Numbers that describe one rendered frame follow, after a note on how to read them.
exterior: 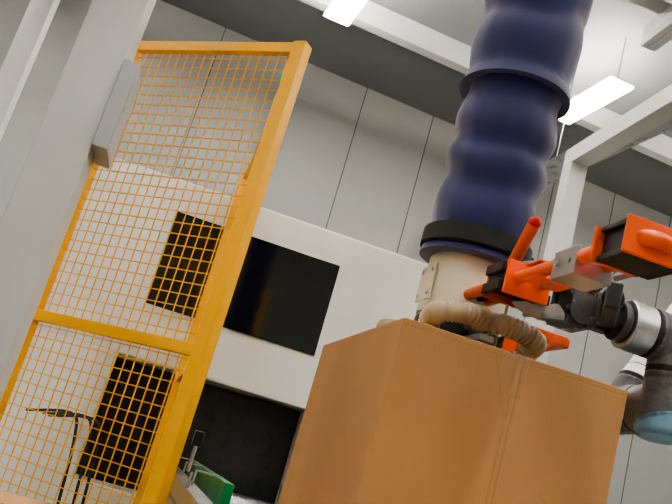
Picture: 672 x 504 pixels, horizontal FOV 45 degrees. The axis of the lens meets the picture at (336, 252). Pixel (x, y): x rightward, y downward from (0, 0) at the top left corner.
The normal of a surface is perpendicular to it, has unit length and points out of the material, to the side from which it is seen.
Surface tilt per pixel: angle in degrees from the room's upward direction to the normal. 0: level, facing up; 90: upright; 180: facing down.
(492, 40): 101
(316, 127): 90
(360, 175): 90
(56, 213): 90
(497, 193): 76
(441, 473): 91
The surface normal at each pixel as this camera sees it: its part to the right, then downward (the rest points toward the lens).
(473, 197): -0.32, -0.51
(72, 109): 0.23, -0.20
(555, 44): 0.39, 0.02
